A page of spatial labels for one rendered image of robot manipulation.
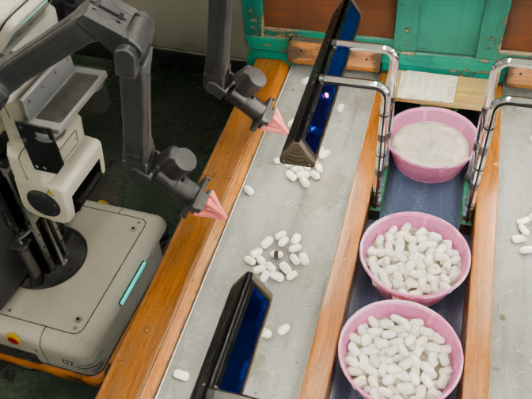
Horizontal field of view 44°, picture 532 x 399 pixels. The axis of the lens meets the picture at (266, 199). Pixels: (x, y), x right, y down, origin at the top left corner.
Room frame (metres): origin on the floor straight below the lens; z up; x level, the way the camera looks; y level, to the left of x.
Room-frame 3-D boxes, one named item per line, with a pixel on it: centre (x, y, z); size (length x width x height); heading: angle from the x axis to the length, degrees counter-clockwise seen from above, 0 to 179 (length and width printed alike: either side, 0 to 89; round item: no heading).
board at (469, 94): (1.62, -0.56, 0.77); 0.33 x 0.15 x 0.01; 71
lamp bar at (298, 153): (1.34, -0.17, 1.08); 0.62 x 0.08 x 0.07; 161
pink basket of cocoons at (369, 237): (0.99, -0.35, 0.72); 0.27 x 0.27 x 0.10
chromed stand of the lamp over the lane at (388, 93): (1.31, -0.25, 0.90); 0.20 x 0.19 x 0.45; 161
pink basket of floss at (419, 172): (1.41, -0.49, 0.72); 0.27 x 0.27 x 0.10
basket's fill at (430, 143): (1.41, -0.49, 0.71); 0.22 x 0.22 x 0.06
